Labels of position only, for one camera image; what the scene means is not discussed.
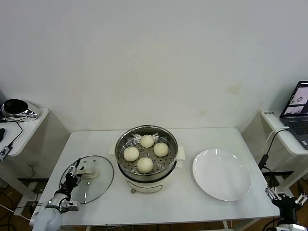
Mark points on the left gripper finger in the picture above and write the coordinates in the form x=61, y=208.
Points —
x=80, y=179
x=73, y=169

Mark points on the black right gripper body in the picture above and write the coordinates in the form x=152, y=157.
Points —
x=287, y=204

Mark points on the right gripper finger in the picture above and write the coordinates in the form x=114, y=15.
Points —
x=272, y=192
x=302, y=199

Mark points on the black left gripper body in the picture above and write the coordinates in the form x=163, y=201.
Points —
x=70, y=183

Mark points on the white steamed baozi bun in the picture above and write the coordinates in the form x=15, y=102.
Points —
x=160, y=149
x=131, y=154
x=145, y=165
x=147, y=141

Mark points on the perforated steel steamer basket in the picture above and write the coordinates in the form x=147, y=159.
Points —
x=166, y=163

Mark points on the white round plate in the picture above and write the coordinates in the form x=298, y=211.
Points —
x=221, y=175

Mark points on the white side table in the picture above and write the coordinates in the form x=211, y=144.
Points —
x=276, y=130
x=31, y=130

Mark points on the cream electric cooker pot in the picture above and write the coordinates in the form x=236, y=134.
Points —
x=144, y=187

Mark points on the dark gray open laptop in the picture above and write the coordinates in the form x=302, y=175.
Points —
x=298, y=127

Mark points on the small black labelled adapter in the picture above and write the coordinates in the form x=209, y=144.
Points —
x=3, y=152

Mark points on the small printed table label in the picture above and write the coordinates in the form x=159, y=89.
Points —
x=268, y=113

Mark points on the black computer mouse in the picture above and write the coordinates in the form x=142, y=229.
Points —
x=2, y=134

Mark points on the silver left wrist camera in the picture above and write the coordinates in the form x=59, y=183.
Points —
x=69, y=207

